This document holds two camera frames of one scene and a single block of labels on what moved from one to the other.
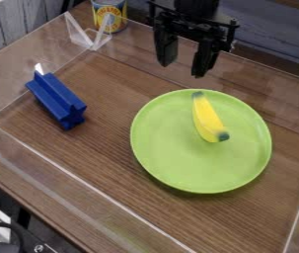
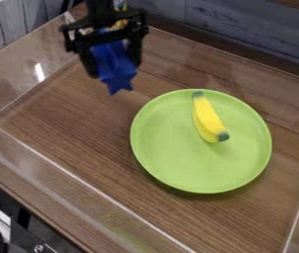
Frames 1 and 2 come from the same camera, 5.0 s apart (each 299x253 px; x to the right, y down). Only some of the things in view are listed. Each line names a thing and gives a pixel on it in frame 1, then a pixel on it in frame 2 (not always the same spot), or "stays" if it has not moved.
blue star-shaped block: x=57 y=98 → x=116 y=66
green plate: x=180 y=156 stays
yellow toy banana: x=206 y=119 stays
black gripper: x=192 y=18 → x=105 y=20
